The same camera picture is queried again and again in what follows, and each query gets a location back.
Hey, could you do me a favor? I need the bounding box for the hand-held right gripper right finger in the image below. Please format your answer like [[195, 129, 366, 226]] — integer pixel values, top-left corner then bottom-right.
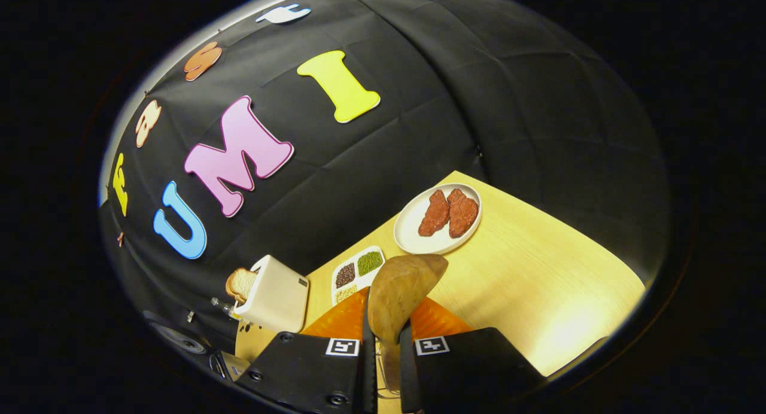
[[398, 296, 546, 414]]

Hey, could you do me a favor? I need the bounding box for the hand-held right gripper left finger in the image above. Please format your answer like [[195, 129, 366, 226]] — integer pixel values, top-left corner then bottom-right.
[[235, 287, 379, 414]]

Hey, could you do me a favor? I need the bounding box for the wooden spoon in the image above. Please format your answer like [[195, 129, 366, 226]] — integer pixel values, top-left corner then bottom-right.
[[367, 254, 449, 397]]

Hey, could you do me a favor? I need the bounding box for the dark grey rice cooker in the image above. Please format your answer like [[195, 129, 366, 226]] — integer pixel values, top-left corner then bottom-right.
[[142, 309, 252, 383]]

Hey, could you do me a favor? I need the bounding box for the white divided bean dish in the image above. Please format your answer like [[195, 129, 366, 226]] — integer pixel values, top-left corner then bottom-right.
[[331, 245, 385, 306]]

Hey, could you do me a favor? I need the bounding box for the white toaster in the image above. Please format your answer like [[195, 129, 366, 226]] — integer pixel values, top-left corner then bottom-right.
[[233, 255, 310, 334]]

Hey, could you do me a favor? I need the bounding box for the white round plate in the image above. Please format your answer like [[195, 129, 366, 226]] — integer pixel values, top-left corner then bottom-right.
[[393, 182, 483, 255]]

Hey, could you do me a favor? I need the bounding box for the toasted bread slice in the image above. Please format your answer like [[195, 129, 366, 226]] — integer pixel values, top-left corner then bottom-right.
[[225, 267, 258, 304]]

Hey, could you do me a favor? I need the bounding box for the black backdrop cloth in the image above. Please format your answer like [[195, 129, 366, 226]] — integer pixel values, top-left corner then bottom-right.
[[99, 0, 671, 343]]

